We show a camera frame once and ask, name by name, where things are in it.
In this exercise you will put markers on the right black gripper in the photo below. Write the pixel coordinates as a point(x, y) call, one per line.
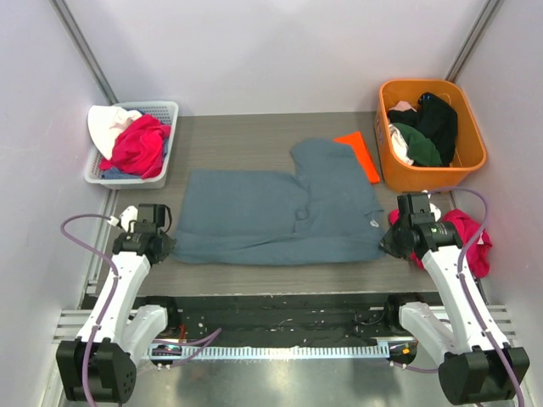
point(391, 244)

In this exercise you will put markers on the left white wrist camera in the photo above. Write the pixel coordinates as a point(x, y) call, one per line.
point(125, 220)

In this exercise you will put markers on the blue cloth in basket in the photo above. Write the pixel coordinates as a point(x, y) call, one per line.
point(113, 174)

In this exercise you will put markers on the white cloth in basket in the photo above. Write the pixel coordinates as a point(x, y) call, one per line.
point(106, 123)

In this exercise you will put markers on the white slotted cable duct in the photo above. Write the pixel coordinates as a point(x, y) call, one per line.
point(171, 352)

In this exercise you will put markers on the white perforated basket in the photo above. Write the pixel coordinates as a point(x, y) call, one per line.
point(166, 112)

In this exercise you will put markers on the orange t shirt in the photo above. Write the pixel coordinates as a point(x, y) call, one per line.
point(357, 143)

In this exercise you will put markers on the dark green garment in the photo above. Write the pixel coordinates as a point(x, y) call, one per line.
point(420, 148)

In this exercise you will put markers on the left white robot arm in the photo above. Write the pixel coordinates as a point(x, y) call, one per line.
point(99, 365)

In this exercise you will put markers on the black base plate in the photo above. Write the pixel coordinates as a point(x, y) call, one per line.
point(285, 321)

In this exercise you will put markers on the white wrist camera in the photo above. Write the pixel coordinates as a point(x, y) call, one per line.
point(125, 220)
point(435, 210)

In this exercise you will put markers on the white garment in tub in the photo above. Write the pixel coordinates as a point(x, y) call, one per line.
point(404, 113)

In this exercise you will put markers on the orange plastic tub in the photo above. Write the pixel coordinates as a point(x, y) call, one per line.
point(469, 156)

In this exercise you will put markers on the pink shirt in basket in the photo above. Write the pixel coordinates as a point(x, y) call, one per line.
point(140, 150)

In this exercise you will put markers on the black garment in tub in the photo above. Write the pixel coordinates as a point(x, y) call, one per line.
point(438, 121)

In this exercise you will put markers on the grey-blue t shirt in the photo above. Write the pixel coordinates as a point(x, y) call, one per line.
point(326, 211)

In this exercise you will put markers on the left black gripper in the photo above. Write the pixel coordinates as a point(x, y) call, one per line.
point(162, 248)

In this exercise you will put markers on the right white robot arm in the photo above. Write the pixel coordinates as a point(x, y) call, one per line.
point(476, 363)

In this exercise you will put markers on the pink shirt on table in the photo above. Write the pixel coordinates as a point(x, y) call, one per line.
point(477, 254)

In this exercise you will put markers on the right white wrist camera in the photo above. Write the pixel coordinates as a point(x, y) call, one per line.
point(435, 210)

